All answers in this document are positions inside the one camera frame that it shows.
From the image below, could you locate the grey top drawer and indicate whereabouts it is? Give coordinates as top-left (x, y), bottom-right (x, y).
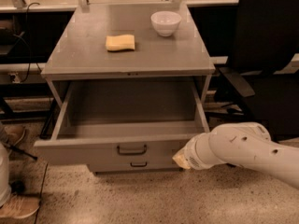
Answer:
top-left (35, 78), bottom-right (208, 166)

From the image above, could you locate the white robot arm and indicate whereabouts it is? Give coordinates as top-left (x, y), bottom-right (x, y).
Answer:
top-left (173, 122), bottom-right (299, 189)

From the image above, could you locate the grey metal drawer cabinet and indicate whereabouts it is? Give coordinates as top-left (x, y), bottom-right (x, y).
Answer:
top-left (40, 1), bottom-right (217, 174)

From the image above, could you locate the black office chair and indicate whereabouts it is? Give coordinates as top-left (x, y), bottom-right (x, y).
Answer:
top-left (214, 0), bottom-right (299, 140)

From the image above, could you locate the yellow sponge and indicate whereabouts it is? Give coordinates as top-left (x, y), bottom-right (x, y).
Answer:
top-left (106, 35), bottom-right (135, 51)

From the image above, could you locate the white ceramic bowl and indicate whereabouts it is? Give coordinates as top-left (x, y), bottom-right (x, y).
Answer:
top-left (150, 11), bottom-right (181, 37)

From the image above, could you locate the beige sneaker upper left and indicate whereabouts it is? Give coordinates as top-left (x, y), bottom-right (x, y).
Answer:
top-left (5, 125), bottom-right (26, 146)

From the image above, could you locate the beige sneaker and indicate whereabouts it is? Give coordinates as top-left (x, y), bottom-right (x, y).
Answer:
top-left (5, 125), bottom-right (26, 146)
top-left (0, 195), bottom-right (40, 219)

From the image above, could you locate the beige sneaker near bottom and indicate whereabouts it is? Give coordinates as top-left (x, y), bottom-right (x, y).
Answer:
top-left (0, 195), bottom-right (40, 219)

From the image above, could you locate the white trouser leg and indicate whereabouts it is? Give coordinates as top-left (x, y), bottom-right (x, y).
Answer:
top-left (0, 143), bottom-right (11, 206)

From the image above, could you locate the black top drawer handle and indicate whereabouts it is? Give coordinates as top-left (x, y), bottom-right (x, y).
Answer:
top-left (117, 145), bottom-right (148, 156)

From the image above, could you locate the lower drawer with black handle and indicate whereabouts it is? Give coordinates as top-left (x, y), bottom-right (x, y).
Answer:
top-left (88, 161), bottom-right (180, 174)

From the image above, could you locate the wall power outlet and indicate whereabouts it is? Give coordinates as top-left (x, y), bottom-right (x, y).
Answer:
top-left (8, 72), bottom-right (21, 83)

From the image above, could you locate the black hanging cable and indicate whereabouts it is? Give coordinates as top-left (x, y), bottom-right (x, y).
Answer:
top-left (12, 2), bottom-right (45, 83)

